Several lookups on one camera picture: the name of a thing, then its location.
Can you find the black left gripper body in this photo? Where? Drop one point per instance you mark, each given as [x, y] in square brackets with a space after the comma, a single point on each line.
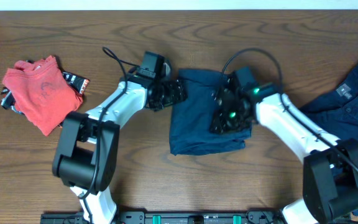
[164, 96]

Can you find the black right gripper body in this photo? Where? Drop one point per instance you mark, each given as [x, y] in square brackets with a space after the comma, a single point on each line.
[231, 121]

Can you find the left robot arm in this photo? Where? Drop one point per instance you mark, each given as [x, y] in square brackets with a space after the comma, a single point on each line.
[86, 155]

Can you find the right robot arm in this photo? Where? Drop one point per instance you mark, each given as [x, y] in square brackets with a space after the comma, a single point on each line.
[330, 164]

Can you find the black patterned folded garment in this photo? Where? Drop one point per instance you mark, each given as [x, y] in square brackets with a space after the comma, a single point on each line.
[75, 81]

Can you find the red folded t-shirt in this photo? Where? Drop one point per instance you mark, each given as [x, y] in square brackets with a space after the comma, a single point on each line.
[41, 92]

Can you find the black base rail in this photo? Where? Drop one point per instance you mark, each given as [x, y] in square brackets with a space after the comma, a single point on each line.
[139, 217]

